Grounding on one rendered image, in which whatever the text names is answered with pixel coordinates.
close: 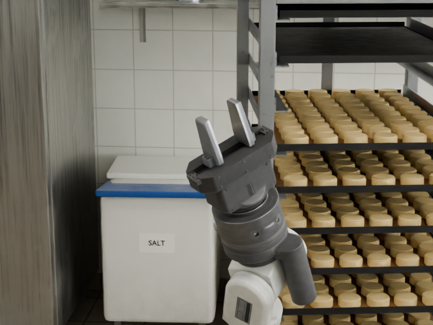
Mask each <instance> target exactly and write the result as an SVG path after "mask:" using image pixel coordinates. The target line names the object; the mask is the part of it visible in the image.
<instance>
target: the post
mask: <svg viewBox="0 0 433 325"><path fill-rule="evenodd" d="M275 38H276V0H259V49H258V127H261V126H262V125H264V126H266V127H268V128H270V129H272V130H273V132H274V79H275Z"/></svg>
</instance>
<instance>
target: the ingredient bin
mask: <svg viewBox="0 0 433 325"><path fill-rule="evenodd" d="M195 158H197V157H175V156H127V155H119V156H117V158H116V159H115V161H114V162H113V164H112V166H111V167H110V169H109V170H108V172H107V174H106V177H107V178H108V179H111V180H110V181H107V182H105V183H104V184H103V185H102V186H101V187H100V188H98V189H97V190H96V191H95V196H96V197H101V198H100V215H101V253H102V291H103V311H104V317H105V319H106V320H108V321H114V325H122V321H127V322H183V323H199V325H206V323H210V322H213V320H214V318H215V312H216V306H217V297H218V288H219V283H220V236H219V233H218V230H214V227H213V223H215V220H214V217H213V214H212V210H211V208H212V205H210V204H209V203H207V201H206V196H205V194H202V193H199V192H198V191H196V190H195V189H193V188H192V187H191V186H190V183H189V180H188V178H187V176H186V175H187V174H186V169H187V167H188V163H189V162H190V161H192V160H193V159H195Z"/></svg>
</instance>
